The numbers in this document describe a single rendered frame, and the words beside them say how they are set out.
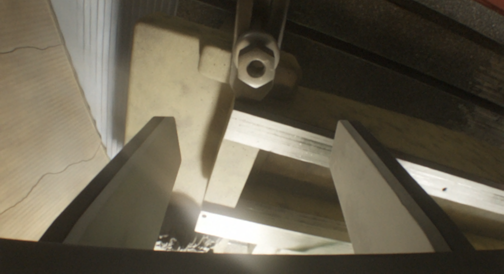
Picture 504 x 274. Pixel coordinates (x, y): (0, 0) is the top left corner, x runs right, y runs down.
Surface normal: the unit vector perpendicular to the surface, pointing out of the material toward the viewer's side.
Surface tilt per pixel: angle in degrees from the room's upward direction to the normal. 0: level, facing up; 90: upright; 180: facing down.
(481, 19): 0
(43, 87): 76
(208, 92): 0
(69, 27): 61
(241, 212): 90
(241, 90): 0
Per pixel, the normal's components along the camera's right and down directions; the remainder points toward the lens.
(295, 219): 0.31, -0.80
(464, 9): -0.02, 0.52
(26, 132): 0.97, 0.11
